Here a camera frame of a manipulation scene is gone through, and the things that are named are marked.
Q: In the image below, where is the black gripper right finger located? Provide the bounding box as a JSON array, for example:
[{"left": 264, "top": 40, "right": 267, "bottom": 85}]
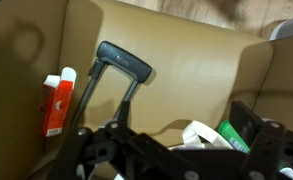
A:
[{"left": 229, "top": 100, "right": 293, "bottom": 180}]

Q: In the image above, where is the brown leather armchair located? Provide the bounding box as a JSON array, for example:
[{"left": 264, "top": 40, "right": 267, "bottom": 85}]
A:
[{"left": 0, "top": 0, "right": 293, "bottom": 180}]

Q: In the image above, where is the red cardboard box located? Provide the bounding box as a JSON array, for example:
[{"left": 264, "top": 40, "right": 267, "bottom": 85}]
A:
[{"left": 37, "top": 66, "right": 78, "bottom": 138}]

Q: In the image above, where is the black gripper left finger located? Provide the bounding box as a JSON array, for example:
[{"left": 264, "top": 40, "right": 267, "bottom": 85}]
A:
[{"left": 47, "top": 101, "right": 200, "bottom": 180}]

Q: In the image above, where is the green plastic bottle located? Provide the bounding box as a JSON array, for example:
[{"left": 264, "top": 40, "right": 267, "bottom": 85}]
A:
[{"left": 218, "top": 119, "right": 252, "bottom": 154}]

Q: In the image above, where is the beige canvas tote bag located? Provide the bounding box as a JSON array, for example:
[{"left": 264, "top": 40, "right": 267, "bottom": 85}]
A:
[{"left": 167, "top": 120, "right": 235, "bottom": 151}]

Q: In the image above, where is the black telescopic handle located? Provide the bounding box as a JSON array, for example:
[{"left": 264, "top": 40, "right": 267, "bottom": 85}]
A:
[{"left": 69, "top": 40, "right": 153, "bottom": 133}]

